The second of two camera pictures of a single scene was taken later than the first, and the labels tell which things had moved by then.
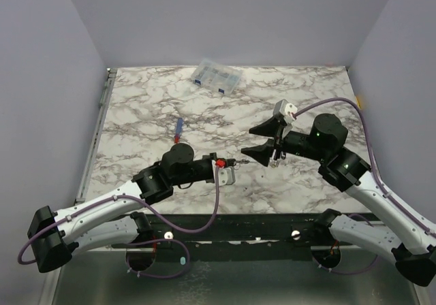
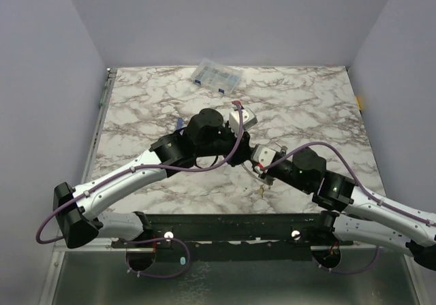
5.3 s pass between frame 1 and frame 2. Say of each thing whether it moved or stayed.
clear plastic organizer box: stayed
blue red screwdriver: stayed
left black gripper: moved
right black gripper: moved
